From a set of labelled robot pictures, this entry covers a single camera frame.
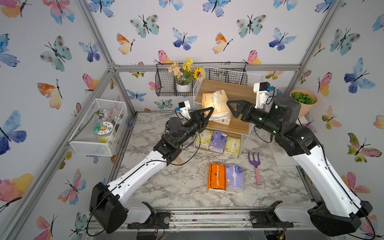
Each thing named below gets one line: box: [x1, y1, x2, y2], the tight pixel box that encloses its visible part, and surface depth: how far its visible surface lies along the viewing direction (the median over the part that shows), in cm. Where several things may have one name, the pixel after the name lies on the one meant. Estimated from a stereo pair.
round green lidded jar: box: [93, 121, 114, 144], surface depth 67 cm
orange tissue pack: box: [208, 163, 226, 191], surface depth 83 cm
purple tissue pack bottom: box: [209, 130, 228, 154], surface depth 98 cm
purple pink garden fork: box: [248, 152, 262, 186], surface depth 95 cm
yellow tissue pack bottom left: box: [195, 129, 214, 149], surface depth 101 cm
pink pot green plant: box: [290, 88, 318, 119], surface depth 81 cm
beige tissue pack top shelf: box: [202, 89, 232, 125], surface depth 63 cm
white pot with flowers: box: [168, 58, 203, 93], surface depth 86 cm
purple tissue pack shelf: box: [226, 164, 245, 191], surface depth 84 cm
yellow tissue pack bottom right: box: [223, 136, 242, 158], surface depth 97 cm
